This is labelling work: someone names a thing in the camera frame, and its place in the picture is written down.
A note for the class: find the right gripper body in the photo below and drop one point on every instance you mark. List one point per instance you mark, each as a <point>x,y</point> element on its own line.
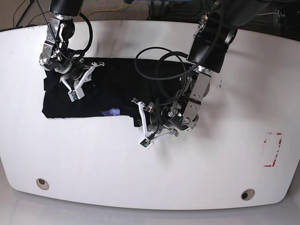
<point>78,76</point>

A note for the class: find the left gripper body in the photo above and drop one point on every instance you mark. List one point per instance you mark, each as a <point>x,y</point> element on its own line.
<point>151,128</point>

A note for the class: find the black t-shirt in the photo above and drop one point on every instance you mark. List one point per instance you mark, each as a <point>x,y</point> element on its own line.
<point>112,86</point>

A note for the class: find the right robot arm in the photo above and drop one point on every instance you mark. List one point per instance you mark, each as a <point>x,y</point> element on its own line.
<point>57,56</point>

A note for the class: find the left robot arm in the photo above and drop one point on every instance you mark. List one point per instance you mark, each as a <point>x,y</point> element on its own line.
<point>216,30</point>

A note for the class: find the left table grommet hole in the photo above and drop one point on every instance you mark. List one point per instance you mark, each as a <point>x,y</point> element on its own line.
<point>42,184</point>

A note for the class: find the table grommet hole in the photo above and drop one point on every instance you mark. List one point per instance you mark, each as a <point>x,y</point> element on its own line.
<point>42,184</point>
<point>247,194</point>

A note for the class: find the right table grommet hole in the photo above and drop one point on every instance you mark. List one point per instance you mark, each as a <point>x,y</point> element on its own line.
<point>247,194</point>

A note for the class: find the red tape rectangle marking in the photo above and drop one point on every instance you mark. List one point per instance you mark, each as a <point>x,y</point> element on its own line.
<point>271,147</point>

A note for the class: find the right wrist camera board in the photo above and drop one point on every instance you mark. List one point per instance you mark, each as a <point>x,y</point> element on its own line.
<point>73,96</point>

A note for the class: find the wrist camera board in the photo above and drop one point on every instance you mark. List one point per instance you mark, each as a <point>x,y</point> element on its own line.
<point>146,143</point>
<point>73,96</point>

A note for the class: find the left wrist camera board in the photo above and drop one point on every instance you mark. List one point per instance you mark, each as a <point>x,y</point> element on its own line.
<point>146,143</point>

